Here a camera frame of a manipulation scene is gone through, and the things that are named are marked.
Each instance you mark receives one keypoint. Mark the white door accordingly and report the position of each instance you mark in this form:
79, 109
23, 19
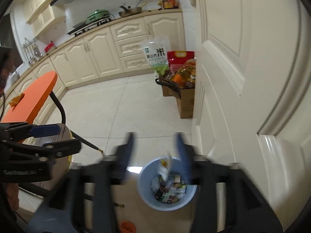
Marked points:
243, 65

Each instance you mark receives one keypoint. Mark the brown cardboard box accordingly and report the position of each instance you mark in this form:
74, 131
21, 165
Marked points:
185, 103

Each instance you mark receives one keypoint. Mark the red box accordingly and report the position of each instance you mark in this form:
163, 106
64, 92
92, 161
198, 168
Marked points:
49, 47

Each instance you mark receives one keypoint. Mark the steel pan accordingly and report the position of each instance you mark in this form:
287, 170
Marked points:
131, 11

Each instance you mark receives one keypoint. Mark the orange round table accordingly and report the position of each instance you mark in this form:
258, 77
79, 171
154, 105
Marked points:
36, 94

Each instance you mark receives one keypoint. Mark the round brown stool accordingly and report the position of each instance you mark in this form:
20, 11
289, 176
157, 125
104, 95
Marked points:
65, 131

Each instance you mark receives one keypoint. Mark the green electric pot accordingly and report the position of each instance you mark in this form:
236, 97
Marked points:
97, 15

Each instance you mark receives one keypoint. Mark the white rice bag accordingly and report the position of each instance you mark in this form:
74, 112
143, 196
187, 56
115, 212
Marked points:
156, 55

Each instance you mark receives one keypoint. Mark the blue plastic bin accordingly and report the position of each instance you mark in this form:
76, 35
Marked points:
145, 174

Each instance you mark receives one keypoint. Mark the yellow cooking oil bottle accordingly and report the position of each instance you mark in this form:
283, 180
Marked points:
189, 68

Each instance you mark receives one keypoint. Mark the red rice bag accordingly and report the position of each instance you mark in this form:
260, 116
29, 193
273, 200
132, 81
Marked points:
181, 59

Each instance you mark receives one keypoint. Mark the white yellow wrapper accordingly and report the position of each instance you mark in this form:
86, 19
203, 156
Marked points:
166, 166

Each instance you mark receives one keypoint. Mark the green white carton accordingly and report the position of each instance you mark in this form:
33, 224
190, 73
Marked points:
175, 177

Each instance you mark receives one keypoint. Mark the dark snack packet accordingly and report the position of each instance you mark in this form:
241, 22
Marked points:
159, 191

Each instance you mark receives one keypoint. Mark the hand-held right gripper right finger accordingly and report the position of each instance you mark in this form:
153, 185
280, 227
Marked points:
183, 155

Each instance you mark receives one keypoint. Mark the kitchen cabinets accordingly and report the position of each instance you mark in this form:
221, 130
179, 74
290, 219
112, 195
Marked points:
38, 2
97, 53

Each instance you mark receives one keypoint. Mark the utensil rack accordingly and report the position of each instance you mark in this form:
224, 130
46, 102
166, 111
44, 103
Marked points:
30, 42

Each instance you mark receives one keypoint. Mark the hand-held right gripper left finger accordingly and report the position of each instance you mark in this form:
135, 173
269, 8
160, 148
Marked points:
127, 150

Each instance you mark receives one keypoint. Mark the hanging kitchen utensils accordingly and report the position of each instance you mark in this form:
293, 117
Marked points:
34, 53

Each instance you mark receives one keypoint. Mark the gas stove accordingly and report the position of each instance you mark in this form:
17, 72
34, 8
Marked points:
90, 27

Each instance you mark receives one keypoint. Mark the lower kitchen cabinets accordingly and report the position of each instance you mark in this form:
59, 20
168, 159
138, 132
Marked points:
97, 53

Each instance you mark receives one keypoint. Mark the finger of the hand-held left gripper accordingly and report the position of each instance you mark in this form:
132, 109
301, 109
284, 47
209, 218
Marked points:
43, 130
65, 146

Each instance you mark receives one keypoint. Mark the person's left hand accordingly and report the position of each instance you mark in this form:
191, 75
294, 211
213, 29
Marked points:
12, 195

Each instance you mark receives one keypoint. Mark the window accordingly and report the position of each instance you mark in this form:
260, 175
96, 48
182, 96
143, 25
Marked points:
11, 36

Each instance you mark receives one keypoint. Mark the upper kitchen cabinets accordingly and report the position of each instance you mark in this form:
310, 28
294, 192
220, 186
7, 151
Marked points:
38, 2

